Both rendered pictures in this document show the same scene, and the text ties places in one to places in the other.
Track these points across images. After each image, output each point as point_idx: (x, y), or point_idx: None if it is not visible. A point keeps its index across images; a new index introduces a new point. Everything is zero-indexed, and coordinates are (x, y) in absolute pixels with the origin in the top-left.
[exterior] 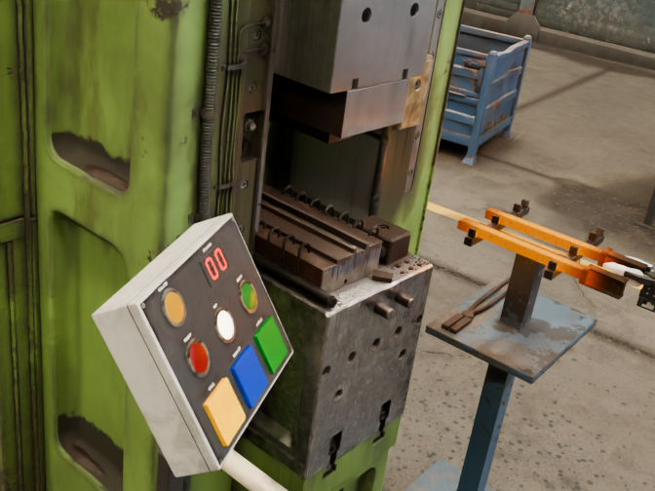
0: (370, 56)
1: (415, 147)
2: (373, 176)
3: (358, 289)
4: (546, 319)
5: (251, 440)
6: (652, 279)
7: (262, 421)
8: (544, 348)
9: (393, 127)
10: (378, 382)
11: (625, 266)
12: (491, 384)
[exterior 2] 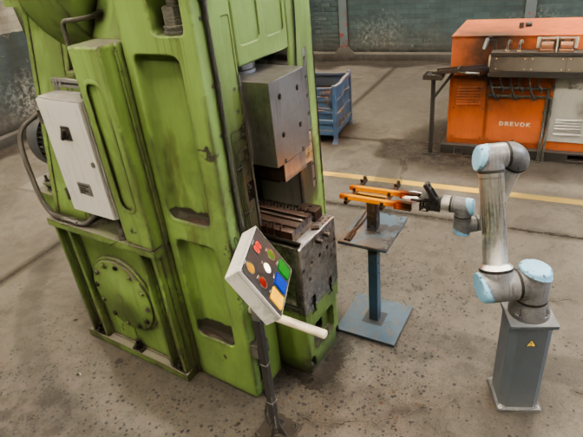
0: (289, 147)
1: (313, 168)
2: (299, 185)
3: (307, 236)
4: (386, 223)
5: None
6: (422, 198)
7: None
8: (388, 237)
9: None
10: (324, 270)
11: (410, 196)
12: (370, 256)
